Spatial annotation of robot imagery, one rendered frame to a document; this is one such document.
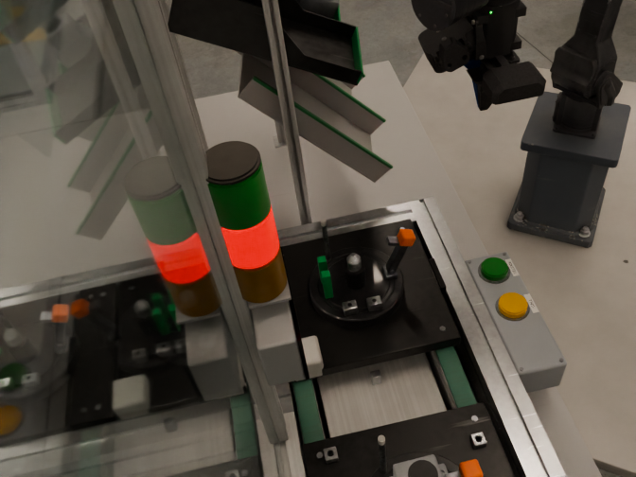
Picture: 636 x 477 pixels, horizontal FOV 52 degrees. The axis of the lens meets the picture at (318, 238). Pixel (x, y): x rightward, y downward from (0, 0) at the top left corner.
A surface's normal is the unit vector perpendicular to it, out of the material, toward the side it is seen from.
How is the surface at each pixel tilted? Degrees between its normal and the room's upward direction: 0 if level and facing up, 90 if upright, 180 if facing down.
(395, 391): 0
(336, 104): 90
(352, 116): 90
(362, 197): 0
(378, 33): 0
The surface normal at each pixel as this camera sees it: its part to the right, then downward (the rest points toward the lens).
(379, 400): -0.10, -0.67
